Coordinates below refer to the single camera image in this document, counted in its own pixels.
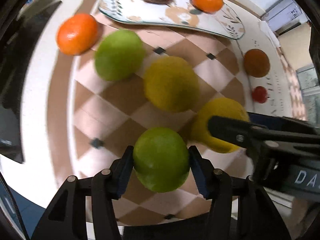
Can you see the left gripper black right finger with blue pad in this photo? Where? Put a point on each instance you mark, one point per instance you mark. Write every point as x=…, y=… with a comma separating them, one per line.
x=258, y=218

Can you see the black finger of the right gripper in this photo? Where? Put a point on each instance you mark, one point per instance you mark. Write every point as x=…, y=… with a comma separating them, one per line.
x=268, y=129

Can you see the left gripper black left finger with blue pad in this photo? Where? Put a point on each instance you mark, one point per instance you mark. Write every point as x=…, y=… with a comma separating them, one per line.
x=65, y=216

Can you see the yellow lemon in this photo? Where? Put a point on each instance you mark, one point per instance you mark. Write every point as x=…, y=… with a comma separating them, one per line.
x=171, y=85
x=207, y=123

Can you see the red cherry tomato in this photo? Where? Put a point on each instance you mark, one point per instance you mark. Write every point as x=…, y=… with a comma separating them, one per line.
x=260, y=94

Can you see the brownish orange fruit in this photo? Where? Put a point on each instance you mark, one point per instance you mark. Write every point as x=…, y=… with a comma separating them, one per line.
x=256, y=63

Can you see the green apple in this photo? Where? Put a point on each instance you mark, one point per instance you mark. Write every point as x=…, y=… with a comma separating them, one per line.
x=119, y=55
x=161, y=160

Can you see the large orange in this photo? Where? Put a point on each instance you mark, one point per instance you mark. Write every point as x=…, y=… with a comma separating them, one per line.
x=77, y=34

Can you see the checkered brown table mat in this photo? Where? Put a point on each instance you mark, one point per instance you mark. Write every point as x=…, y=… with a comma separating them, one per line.
x=91, y=121

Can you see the grey spray can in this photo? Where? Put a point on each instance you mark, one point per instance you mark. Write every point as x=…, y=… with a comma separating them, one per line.
x=282, y=13

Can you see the small orange tangerine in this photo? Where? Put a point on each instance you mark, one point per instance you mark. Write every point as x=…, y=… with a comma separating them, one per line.
x=208, y=6

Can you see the glass floral fruit plate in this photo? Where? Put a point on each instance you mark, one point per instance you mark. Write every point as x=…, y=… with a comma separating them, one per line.
x=178, y=14

